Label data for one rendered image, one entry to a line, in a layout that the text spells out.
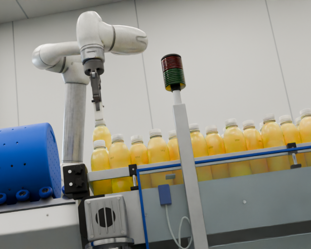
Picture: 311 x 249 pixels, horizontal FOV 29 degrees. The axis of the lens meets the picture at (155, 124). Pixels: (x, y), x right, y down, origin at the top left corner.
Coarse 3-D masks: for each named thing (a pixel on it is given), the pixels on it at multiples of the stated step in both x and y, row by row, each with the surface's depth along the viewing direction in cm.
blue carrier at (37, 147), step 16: (0, 128) 207; (16, 128) 204; (32, 128) 203; (48, 128) 206; (0, 144) 198; (16, 144) 197; (32, 144) 197; (48, 144) 201; (0, 160) 195; (16, 160) 195; (32, 160) 195; (48, 160) 197; (0, 176) 195; (16, 176) 195; (32, 176) 195; (48, 176) 196; (0, 192) 196; (16, 192) 197; (32, 192) 198
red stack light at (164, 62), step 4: (172, 56) 179; (176, 56) 179; (164, 60) 180; (168, 60) 179; (172, 60) 179; (176, 60) 179; (180, 60) 180; (164, 64) 179; (168, 64) 178; (172, 64) 178; (176, 64) 178; (180, 64) 179; (164, 68) 179; (168, 68) 178; (172, 68) 178; (180, 68) 179
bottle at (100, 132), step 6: (96, 126) 215; (102, 126) 213; (96, 132) 212; (102, 132) 211; (108, 132) 213; (96, 138) 211; (102, 138) 211; (108, 138) 211; (108, 144) 210; (108, 150) 210
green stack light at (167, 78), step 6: (168, 72) 178; (174, 72) 177; (180, 72) 178; (168, 78) 177; (174, 78) 177; (180, 78) 177; (168, 84) 177; (174, 84) 177; (180, 84) 178; (168, 90) 181
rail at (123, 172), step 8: (296, 144) 188; (304, 144) 188; (240, 152) 188; (248, 152) 188; (256, 152) 187; (176, 160) 187; (200, 160) 187; (120, 168) 187; (128, 168) 186; (96, 176) 186; (104, 176) 186; (112, 176) 186; (120, 176) 186
